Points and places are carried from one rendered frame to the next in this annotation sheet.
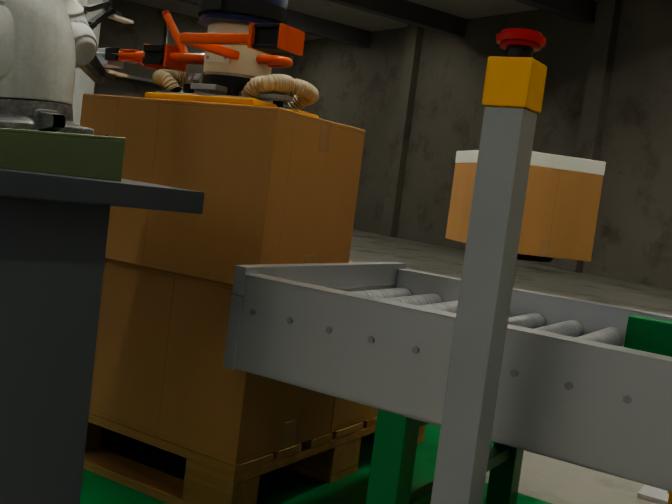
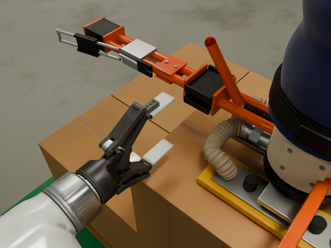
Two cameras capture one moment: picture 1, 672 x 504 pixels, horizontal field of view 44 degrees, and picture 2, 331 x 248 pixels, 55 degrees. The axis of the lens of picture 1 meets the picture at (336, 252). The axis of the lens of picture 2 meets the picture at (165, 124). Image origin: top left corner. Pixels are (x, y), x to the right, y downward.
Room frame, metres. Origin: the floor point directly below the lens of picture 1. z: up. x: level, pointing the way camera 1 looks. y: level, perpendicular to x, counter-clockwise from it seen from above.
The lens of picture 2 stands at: (1.70, 0.52, 1.54)
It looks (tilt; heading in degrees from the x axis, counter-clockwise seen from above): 47 degrees down; 10
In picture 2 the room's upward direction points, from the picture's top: straight up
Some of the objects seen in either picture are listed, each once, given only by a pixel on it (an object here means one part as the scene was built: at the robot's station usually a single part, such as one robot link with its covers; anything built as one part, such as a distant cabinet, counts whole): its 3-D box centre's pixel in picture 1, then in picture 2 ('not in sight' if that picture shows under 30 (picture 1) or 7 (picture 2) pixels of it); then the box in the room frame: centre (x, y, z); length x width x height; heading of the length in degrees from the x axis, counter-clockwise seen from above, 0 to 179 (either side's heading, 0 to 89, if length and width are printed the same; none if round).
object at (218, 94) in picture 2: (164, 57); (209, 88); (2.25, 0.52, 1.08); 0.10 x 0.08 x 0.06; 150
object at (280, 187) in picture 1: (217, 190); (268, 226); (2.12, 0.32, 0.74); 0.60 x 0.40 x 0.40; 60
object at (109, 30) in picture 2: not in sight; (104, 34); (2.44, 0.82, 1.08); 0.08 x 0.07 x 0.05; 60
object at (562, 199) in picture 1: (519, 202); not in sight; (3.54, -0.75, 0.82); 0.60 x 0.40 x 0.40; 13
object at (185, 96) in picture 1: (210, 95); (280, 206); (2.05, 0.35, 0.97); 0.34 x 0.10 x 0.05; 60
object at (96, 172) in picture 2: not in sight; (108, 172); (2.00, 0.68, 1.07); 0.09 x 0.07 x 0.08; 149
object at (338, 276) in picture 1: (332, 276); not in sight; (1.93, 0.00, 0.58); 0.70 x 0.03 x 0.06; 148
